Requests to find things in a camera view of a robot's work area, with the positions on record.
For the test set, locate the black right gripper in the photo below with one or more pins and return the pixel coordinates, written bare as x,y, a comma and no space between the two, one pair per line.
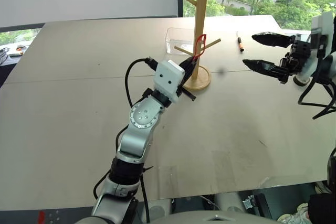
299,51

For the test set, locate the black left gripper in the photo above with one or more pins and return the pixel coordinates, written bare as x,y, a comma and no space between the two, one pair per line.
187,93

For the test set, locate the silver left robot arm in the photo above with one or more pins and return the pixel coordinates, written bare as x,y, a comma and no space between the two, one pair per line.
141,116

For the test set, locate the wooden tree stand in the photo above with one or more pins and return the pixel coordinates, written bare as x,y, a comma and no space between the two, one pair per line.
199,24

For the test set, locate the clear plastic box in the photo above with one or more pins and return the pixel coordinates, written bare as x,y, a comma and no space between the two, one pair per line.
178,41

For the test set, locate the black orange marker pen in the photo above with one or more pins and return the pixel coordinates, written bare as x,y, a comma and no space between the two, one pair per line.
240,43

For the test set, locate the dark rounded shape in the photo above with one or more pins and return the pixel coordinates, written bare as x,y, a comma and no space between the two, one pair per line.
322,209
331,166

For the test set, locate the grey table leg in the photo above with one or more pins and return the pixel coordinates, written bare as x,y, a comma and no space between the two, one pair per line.
229,201

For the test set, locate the grey robot torso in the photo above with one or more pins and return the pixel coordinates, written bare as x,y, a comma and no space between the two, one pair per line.
210,217

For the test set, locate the small white orange device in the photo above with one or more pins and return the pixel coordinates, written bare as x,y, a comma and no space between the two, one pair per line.
19,48

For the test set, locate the red sticker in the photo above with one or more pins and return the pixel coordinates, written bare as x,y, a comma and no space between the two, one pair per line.
41,216

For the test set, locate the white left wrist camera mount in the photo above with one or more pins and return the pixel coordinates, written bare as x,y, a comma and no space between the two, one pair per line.
169,77

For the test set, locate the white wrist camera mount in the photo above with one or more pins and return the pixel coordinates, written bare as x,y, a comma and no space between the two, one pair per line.
324,30
169,77

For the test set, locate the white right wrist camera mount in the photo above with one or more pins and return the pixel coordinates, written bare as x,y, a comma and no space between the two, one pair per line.
324,30

